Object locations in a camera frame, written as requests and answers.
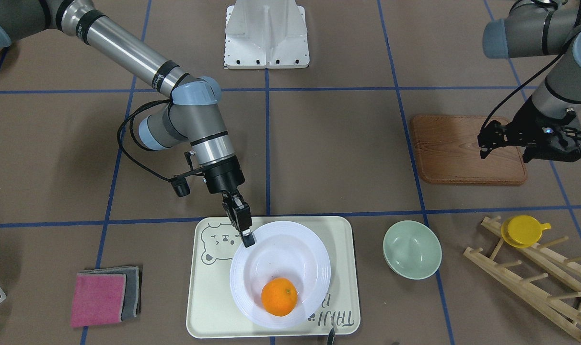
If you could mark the mint green bowl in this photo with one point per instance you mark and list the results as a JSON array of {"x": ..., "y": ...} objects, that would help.
[{"x": 412, "y": 250}]

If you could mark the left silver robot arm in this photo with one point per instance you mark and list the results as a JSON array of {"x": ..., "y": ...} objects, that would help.
[{"x": 542, "y": 28}]

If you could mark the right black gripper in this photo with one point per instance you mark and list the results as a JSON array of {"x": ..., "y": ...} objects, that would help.
[{"x": 225, "y": 177}]

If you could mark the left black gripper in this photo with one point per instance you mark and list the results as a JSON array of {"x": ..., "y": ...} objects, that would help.
[{"x": 527, "y": 120}]

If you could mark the white plastic plate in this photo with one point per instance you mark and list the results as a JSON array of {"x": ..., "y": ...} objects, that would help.
[{"x": 283, "y": 250}]

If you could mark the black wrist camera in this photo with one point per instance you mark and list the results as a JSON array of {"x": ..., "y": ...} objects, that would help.
[{"x": 179, "y": 182}]

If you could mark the grey folded cloth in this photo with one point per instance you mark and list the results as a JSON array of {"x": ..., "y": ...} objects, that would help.
[{"x": 132, "y": 294}]

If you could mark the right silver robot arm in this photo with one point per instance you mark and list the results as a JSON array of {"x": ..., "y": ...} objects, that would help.
[{"x": 189, "y": 112}]

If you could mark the yellow cup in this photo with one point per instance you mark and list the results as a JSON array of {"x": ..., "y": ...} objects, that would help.
[{"x": 523, "y": 231}]

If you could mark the cream bear tray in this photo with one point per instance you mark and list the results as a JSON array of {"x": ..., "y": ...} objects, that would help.
[{"x": 211, "y": 311}]

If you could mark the orange fruit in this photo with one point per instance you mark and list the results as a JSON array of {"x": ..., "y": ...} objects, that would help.
[{"x": 279, "y": 297}]

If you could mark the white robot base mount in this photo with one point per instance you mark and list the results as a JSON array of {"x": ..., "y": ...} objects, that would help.
[{"x": 266, "y": 34}]

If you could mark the wooden dish rack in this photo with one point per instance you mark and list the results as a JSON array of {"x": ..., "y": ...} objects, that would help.
[{"x": 546, "y": 280}]

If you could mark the brown wooden cutting board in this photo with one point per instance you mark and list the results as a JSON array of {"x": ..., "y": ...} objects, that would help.
[{"x": 447, "y": 153}]

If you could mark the pink folded cloth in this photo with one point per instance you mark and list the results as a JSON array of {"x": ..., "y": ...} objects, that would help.
[{"x": 98, "y": 299}]

